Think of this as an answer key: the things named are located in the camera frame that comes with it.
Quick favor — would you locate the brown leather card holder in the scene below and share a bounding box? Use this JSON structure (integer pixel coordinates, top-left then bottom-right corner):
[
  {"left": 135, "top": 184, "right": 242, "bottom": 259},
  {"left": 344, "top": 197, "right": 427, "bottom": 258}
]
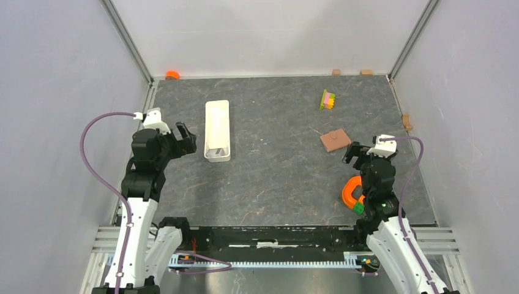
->
[{"left": 320, "top": 129, "right": 352, "bottom": 153}]

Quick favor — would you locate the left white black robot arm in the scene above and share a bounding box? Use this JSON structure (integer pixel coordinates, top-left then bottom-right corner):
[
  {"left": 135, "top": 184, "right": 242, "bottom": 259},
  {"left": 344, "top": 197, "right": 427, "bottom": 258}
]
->
[{"left": 92, "top": 122, "right": 196, "bottom": 293}]

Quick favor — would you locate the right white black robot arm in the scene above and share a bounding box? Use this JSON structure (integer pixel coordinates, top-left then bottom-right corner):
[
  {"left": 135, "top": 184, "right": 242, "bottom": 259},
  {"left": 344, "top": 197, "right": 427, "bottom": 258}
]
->
[{"left": 343, "top": 135, "right": 452, "bottom": 293}]

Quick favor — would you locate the white rectangular tray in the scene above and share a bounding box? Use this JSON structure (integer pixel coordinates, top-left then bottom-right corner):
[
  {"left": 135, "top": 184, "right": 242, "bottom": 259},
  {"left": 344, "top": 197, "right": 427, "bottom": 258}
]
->
[{"left": 203, "top": 100, "right": 231, "bottom": 163}]

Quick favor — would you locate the orange horseshoe toy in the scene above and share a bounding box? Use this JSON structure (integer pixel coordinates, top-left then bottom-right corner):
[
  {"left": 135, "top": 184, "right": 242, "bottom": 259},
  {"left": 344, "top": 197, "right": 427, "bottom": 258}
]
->
[{"left": 341, "top": 176, "right": 365, "bottom": 210}]

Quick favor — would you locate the green toy block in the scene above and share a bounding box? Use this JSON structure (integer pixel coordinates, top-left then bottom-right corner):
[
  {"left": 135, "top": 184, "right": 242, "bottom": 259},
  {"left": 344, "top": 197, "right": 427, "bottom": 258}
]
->
[{"left": 351, "top": 202, "right": 364, "bottom": 215}]

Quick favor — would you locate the orange round cap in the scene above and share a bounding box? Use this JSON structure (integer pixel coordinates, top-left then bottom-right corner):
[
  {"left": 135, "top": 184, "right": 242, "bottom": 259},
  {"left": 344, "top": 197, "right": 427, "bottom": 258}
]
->
[{"left": 165, "top": 70, "right": 180, "bottom": 80}]

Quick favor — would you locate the curved wooden piece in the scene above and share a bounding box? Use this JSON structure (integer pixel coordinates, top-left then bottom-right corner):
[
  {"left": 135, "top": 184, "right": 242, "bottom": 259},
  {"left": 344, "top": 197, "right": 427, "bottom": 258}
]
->
[{"left": 401, "top": 113, "right": 413, "bottom": 132}]

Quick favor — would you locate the colourful toy brick stack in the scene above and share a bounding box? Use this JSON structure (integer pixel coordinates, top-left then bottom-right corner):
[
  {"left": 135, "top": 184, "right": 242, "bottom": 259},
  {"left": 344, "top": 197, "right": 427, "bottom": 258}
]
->
[{"left": 319, "top": 89, "right": 336, "bottom": 110}]

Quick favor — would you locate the flat wooden block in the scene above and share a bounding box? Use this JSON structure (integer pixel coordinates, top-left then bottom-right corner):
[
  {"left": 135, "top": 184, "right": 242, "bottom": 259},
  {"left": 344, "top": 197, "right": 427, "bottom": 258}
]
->
[{"left": 359, "top": 69, "right": 373, "bottom": 75}]

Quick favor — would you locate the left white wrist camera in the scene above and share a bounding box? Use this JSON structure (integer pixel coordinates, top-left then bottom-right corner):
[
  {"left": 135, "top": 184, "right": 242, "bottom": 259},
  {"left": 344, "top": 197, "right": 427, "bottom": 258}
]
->
[{"left": 143, "top": 108, "right": 171, "bottom": 135}]

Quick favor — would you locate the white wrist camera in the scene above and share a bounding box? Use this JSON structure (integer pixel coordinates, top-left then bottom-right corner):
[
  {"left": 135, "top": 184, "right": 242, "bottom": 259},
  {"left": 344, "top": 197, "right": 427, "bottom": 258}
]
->
[
  {"left": 367, "top": 134, "right": 397, "bottom": 158},
  {"left": 143, "top": 108, "right": 171, "bottom": 135}
]

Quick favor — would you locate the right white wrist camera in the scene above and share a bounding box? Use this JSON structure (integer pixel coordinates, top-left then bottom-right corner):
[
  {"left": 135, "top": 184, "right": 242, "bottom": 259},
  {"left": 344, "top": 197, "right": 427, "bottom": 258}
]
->
[{"left": 367, "top": 134, "right": 397, "bottom": 158}]

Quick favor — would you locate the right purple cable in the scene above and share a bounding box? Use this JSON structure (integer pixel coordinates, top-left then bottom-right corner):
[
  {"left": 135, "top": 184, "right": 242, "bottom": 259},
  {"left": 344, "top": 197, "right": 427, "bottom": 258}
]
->
[{"left": 379, "top": 136, "right": 441, "bottom": 294}]

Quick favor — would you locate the purple cable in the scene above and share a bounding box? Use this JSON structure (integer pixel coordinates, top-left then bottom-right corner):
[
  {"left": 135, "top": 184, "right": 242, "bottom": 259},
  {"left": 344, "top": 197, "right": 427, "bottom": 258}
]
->
[
  {"left": 80, "top": 112, "right": 233, "bottom": 294},
  {"left": 379, "top": 136, "right": 441, "bottom": 294}
]

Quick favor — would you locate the blue-white cable duct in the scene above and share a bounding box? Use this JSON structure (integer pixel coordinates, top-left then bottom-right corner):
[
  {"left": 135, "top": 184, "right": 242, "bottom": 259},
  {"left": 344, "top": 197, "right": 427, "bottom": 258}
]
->
[{"left": 168, "top": 254, "right": 362, "bottom": 270}]

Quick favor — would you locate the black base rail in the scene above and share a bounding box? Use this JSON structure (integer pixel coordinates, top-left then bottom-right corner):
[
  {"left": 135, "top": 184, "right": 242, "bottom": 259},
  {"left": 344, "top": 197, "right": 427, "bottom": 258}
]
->
[{"left": 179, "top": 225, "right": 371, "bottom": 262}]

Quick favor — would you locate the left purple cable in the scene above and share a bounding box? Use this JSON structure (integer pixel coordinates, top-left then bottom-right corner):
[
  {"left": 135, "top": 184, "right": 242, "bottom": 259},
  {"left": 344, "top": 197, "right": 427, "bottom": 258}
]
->
[{"left": 80, "top": 112, "right": 233, "bottom": 294}]

